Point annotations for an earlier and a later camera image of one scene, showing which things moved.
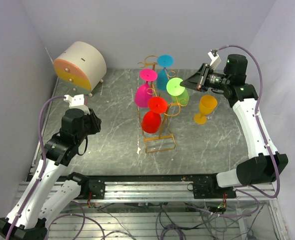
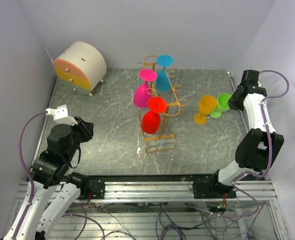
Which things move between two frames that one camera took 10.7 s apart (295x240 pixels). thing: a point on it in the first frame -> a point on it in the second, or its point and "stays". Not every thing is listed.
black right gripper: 198,81 -> 233,104
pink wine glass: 143,92 stays
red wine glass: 151,120 stays
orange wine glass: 207,104 stays
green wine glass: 178,92 -> 222,105
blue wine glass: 164,60 stays
